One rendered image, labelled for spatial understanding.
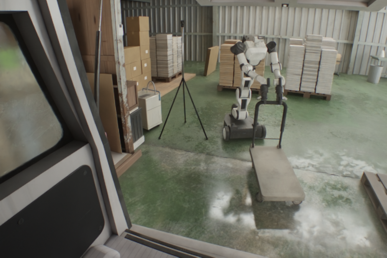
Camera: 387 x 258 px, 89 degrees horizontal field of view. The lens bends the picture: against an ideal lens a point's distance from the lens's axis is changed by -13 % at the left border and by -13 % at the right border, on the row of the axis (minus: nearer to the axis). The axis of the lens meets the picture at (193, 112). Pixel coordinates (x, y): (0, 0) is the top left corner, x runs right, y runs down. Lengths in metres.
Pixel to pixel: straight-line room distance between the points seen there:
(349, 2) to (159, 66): 5.16
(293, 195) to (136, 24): 4.76
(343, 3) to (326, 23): 8.20
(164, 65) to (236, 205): 4.62
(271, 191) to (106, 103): 1.91
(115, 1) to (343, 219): 2.92
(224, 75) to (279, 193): 3.86
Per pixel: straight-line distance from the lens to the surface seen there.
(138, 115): 2.99
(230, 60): 5.39
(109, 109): 2.63
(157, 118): 3.51
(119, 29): 2.48
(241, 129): 3.13
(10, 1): 0.64
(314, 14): 9.80
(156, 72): 6.27
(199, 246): 1.21
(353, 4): 1.69
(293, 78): 5.62
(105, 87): 2.57
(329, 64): 5.64
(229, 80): 5.48
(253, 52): 2.71
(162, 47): 6.07
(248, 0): 1.64
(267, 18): 9.69
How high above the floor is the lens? 1.51
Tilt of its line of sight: 21 degrees down
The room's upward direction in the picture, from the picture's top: straight up
